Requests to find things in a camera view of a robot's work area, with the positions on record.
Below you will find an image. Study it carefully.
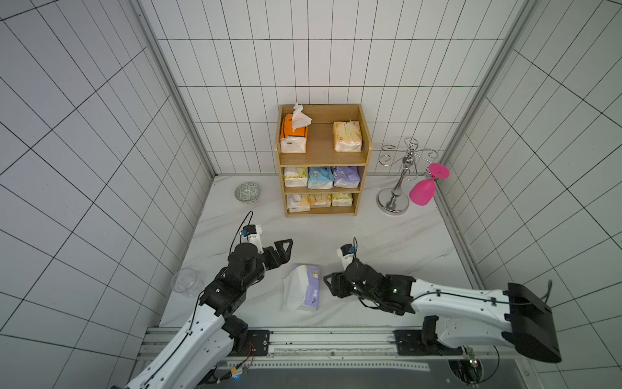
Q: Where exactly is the blue tissue pack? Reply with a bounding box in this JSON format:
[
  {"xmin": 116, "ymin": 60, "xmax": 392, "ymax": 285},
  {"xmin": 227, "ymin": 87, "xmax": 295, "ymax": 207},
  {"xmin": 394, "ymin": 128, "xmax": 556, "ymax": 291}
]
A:
[{"xmin": 307, "ymin": 167, "xmax": 334, "ymax": 191}]

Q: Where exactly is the white green tissue pack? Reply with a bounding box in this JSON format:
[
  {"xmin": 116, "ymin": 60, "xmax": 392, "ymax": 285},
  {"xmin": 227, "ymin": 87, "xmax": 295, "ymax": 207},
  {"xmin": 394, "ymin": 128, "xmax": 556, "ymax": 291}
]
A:
[{"xmin": 283, "ymin": 167, "xmax": 309, "ymax": 187}]

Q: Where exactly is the orange tissue box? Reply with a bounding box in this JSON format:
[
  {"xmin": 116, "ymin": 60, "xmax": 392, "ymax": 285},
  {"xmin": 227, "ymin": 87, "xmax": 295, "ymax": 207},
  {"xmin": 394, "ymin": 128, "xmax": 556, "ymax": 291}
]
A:
[{"xmin": 279, "ymin": 104, "xmax": 312, "ymax": 154}]

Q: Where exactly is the purple tissue pack on shelf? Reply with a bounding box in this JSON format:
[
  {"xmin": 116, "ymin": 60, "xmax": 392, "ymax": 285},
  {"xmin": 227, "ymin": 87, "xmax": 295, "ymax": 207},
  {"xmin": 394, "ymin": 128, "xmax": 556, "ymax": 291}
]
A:
[{"xmin": 332, "ymin": 166, "xmax": 361, "ymax": 189}]

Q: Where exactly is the chrome glass holder stand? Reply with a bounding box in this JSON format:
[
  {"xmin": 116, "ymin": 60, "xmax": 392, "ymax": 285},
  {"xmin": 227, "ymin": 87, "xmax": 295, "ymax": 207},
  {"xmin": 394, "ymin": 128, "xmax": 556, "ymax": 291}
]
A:
[{"xmin": 376, "ymin": 137, "xmax": 440, "ymax": 216}]

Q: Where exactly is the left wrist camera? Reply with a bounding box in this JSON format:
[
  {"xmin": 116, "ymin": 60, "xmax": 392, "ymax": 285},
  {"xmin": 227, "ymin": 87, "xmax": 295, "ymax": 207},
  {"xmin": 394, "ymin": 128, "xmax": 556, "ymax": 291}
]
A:
[{"xmin": 241, "ymin": 225, "xmax": 264, "ymax": 254}]

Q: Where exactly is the yellow tissue pack right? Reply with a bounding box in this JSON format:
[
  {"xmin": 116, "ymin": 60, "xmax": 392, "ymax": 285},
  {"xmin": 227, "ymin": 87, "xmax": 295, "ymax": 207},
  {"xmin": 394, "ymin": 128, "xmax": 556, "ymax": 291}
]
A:
[{"xmin": 331, "ymin": 193, "xmax": 353, "ymax": 207}]

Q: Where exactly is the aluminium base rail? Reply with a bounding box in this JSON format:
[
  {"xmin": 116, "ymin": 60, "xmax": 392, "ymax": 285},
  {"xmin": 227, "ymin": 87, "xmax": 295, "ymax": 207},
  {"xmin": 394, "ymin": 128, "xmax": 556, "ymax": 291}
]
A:
[{"xmin": 135, "ymin": 324, "xmax": 531, "ymax": 373}]

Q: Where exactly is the purple white tissue pack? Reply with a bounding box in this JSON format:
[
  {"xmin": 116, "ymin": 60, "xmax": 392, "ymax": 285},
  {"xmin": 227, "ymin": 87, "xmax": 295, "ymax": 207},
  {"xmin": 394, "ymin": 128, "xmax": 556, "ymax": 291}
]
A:
[{"xmin": 283, "ymin": 264, "xmax": 321, "ymax": 311}]

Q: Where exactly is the beige tissue pack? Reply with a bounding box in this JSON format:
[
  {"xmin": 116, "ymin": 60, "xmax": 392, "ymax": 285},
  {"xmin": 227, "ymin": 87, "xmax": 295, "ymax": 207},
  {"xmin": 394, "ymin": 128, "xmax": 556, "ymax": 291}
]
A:
[{"xmin": 333, "ymin": 121, "xmax": 363, "ymax": 152}]

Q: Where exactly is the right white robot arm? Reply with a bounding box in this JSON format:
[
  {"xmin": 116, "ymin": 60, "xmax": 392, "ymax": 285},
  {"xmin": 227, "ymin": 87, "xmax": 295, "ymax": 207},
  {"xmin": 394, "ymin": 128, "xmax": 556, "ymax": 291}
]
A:
[{"xmin": 320, "ymin": 245, "xmax": 562, "ymax": 364}]

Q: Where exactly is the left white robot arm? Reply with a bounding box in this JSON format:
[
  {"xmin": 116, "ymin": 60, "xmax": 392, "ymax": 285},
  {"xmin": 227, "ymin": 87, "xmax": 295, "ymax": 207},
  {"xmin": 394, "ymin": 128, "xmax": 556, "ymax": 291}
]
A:
[{"xmin": 126, "ymin": 238, "xmax": 293, "ymax": 388}]

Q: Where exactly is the wooden three-tier shelf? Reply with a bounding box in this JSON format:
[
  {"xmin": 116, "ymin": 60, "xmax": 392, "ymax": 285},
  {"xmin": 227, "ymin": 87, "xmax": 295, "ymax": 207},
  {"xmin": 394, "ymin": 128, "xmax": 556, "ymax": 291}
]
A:
[{"xmin": 275, "ymin": 104, "xmax": 373, "ymax": 217}]

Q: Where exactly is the pink plastic wine glass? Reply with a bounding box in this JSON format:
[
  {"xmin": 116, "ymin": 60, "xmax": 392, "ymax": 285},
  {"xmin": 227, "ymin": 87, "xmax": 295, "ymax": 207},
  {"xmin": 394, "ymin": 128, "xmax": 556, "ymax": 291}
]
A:
[{"xmin": 409, "ymin": 163, "xmax": 450, "ymax": 206}]

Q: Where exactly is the yellow tissue pack middle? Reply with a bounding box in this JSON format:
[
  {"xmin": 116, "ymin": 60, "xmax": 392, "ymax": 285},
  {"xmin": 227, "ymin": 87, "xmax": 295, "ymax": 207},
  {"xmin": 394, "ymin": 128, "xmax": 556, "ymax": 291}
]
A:
[{"xmin": 308, "ymin": 194, "xmax": 332, "ymax": 209}]

